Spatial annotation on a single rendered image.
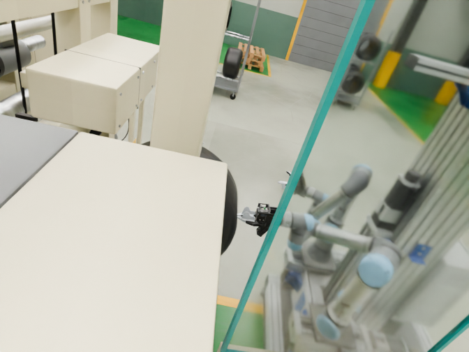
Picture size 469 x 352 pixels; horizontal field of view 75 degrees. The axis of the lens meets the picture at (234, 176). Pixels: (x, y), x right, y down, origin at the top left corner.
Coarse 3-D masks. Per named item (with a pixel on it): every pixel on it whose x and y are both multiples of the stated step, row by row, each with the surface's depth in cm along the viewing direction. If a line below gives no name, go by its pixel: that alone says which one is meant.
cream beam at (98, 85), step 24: (72, 48) 104; (96, 48) 110; (120, 48) 117; (144, 48) 126; (48, 72) 84; (72, 72) 87; (96, 72) 91; (120, 72) 96; (144, 72) 111; (48, 96) 87; (72, 96) 86; (96, 96) 86; (120, 96) 89; (144, 96) 119; (72, 120) 90; (96, 120) 90; (120, 120) 94
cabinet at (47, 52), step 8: (40, 16) 428; (40, 32) 436; (48, 32) 452; (48, 40) 457; (40, 48) 444; (48, 48) 461; (32, 56) 433; (40, 56) 448; (48, 56) 466; (32, 64) 440
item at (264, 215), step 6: (258, 204) 144; (264, 204) 144; (258, 210) 140; (264, 210) 141; (270, 210) 141; (258, 216) 140; (264, 216) 140; (270, 216) 142; (258, 222) 142; (264, 222) 142
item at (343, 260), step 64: (384, 0) 38; (448, 0) 37; (384, 64) 42; (448, 64) 41; (320, 128) 46; (384, 128) 47; (448, 128) 46; (320, 192) 53; (384, 192) 53; (448, 192) 53; (320, 256) 62; (384, 256) 62; (448, 256) 61; (256, 320) 75; (320, 320) 74; (384, 320) 74; (448, 320) 73
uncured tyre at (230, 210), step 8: (144, 144) 130; (208, 152) 132; (216, 160) 132; (232, 184) 135; (232, 192) 131; (232, 200) 126; (224, 208) 121; (232, 208) 125; (224, 216) 122; (232, 216) 126; (224, 224) 124; (232, 224) 127; (224, 232) 126; (232, 232) 130; (224, 240) 129; (224, 248) 133
